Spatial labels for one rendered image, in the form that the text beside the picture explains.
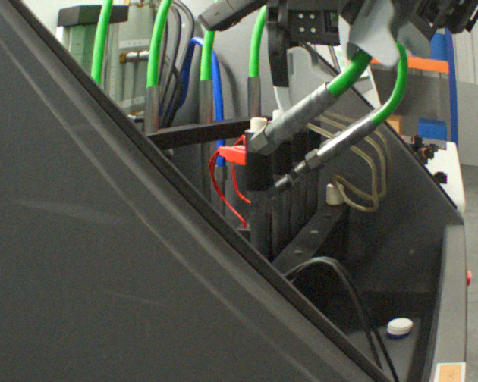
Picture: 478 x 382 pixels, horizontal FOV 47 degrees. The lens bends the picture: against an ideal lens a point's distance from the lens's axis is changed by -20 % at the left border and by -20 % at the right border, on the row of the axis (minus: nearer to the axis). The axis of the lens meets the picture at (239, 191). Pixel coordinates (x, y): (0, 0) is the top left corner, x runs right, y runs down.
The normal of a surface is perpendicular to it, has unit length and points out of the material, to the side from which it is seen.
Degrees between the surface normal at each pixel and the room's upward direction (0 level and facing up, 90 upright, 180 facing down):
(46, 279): 90
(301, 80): 93
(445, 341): 0
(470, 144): 90
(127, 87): 90
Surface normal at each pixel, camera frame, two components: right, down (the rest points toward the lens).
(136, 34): 0.95, 0.07
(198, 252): -0.33, 0.22
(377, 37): -0.78, 0.33
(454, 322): 0.00, -0.97
